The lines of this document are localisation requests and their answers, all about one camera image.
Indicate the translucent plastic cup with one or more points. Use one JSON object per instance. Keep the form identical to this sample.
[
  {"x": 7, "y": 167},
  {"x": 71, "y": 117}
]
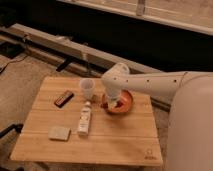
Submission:
[{"x": 87, "y": 86}]

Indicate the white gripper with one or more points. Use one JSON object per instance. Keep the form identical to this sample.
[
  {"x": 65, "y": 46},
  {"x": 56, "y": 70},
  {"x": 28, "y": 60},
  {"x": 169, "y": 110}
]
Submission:
[{"x": 113, "y": 96}]

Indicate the long grey metal rail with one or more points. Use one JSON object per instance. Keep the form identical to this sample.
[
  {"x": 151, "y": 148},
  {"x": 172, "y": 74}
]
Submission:
[{"x": 50, "y": 41}]

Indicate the white plastic bottle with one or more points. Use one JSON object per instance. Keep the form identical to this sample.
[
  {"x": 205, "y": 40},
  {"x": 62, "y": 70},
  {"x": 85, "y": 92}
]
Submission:
[{"x": 85, "y": 117}]

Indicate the beige sponge block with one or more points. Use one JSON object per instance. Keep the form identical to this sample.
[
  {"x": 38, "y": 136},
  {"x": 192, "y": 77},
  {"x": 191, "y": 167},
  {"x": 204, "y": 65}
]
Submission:
[{"x": 59, "y": 133}]

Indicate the red pepper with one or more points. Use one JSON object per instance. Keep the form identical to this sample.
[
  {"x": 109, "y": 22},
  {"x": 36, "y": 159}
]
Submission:
[{"x": 109, "y": 105}]

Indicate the wooden folding table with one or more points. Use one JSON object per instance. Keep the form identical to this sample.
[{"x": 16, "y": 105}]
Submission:
[{"x": 129, "y": 139}]

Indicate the orange ceramic bowl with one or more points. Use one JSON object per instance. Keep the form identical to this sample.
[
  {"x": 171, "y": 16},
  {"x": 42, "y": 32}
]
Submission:
[{"x": 124, "y": 105}]

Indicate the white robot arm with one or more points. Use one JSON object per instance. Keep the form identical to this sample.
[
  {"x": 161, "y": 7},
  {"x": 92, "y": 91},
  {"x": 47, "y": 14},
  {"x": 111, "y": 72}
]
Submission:
[{"x": 190, "y": 131}]

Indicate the dark red chocolate bar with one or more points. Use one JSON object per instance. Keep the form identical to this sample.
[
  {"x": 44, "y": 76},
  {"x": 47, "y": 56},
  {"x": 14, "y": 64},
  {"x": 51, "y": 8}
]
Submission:
[{"x": 63, "y": 98}]

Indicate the black table leg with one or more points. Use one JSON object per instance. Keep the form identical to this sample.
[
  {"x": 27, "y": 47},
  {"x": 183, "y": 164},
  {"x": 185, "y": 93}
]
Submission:
[{"x": 16, "y": 127}]

